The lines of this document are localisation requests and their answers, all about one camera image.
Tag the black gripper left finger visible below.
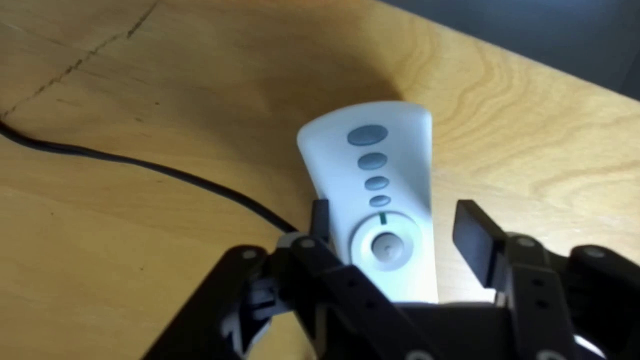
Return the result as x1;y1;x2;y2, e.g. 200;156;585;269
141;198;427;360

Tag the white remote control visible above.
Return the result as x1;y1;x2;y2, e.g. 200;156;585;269
296;99;441;306

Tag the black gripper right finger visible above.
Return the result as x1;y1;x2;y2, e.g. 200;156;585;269
451;198;640;360

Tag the black cable on desk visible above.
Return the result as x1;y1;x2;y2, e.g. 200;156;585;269
0;118;299;237

